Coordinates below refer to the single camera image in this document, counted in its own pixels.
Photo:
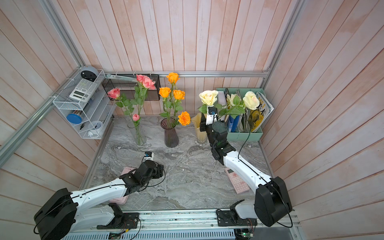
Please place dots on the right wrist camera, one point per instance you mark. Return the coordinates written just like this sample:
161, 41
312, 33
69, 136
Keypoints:
211, 116

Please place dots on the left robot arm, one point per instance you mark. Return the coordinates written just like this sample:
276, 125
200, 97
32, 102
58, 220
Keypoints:
67, 211

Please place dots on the green file organizer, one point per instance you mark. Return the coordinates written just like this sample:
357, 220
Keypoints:
240, 128

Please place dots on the small orange rose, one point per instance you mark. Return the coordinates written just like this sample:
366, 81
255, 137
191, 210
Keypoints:
165, 93

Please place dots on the round black white device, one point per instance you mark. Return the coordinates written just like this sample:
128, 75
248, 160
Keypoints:
89, 73

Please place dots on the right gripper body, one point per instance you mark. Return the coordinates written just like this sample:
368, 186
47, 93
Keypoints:
209, 130

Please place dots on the white calculator on shelf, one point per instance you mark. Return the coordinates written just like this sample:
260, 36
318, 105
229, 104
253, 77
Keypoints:
83, 90

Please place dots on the orange marigold flower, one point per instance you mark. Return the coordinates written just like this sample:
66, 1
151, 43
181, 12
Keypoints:
184, 119

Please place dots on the purple glass vase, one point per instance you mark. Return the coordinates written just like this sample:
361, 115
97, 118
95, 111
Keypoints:
171, 136

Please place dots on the clear glass vase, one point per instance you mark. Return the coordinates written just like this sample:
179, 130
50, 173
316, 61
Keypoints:
131, 128

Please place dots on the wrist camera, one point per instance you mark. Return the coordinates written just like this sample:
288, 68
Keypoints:
148, 156
211, 116

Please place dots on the cream white rose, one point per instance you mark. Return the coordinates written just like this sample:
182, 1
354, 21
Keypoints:
249, 102

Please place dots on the pink rose flower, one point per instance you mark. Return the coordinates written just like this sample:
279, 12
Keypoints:
122, 101

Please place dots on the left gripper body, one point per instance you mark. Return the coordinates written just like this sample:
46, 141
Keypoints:
157, 173

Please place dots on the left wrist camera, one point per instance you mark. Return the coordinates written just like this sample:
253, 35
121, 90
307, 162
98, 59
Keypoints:
148, 156

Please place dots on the white wire shelf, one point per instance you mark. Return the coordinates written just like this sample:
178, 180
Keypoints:
98, 108

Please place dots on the large orange rose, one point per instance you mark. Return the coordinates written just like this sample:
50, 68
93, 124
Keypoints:
179, 94

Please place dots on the yellow glass vase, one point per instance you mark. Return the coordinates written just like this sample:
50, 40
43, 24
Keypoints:
201, 136

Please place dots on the yellow magazine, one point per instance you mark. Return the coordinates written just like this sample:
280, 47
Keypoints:
258, 116

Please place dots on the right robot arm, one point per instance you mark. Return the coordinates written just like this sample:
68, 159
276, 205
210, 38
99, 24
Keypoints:
272, 201

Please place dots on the pink tulip flower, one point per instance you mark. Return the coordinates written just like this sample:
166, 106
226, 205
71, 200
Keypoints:
136, 117

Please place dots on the pink rose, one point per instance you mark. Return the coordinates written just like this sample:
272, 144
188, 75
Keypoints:
143, 80
141, 94

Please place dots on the blue lid jar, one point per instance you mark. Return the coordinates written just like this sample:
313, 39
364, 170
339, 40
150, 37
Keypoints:
75, 117

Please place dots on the pink calculator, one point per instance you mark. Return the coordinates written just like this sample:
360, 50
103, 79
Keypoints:
239, 185

